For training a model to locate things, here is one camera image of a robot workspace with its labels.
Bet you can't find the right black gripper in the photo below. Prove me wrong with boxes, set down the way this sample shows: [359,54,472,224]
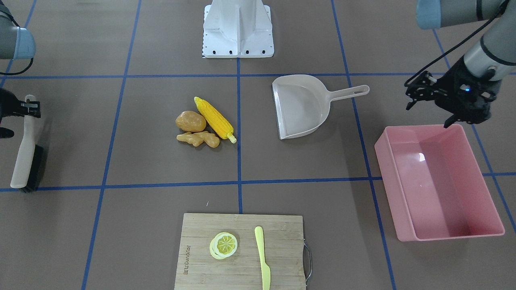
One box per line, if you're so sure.
[0,88,41,139]

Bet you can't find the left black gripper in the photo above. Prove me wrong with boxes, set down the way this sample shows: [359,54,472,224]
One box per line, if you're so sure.
[405,58,501,128]

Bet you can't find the beige hand brush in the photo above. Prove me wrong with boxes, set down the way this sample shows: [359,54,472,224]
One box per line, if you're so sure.
[10,94,44,193]

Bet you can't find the beige plastic dustpan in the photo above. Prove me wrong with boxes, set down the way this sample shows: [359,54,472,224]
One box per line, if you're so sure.
[272,74,370,140]

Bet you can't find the brown toy potato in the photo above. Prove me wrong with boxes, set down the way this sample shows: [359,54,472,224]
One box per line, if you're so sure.
[175,110,207,133]

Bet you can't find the tan toy ginger root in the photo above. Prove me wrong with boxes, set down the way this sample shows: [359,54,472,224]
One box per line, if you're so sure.
[176,131,221,148]

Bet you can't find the yellow toy corn cob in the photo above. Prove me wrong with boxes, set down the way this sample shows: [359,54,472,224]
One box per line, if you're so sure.
[194,97,237,143]

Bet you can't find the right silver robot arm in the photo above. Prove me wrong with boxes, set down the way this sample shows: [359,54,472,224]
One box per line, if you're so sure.
[0,3,41,120]

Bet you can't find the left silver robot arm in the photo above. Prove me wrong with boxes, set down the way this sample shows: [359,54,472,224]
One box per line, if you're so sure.
[404,0,516,127]

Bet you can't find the pink plastic bin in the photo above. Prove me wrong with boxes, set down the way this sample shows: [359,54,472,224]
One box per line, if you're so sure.
[375,124,505,242]

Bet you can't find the wooden cutting board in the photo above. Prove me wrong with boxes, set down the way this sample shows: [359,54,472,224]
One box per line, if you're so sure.
[174,213,309,290]

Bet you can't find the yellow plastic knife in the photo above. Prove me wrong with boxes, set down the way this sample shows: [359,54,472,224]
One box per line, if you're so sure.
[254,226,271,290]

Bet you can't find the yellow lemon slices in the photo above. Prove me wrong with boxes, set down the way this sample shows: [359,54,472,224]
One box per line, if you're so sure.
[209,232,238,259]

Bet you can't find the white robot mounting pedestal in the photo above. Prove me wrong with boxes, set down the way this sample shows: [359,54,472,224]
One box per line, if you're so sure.
[202,0,275,58]

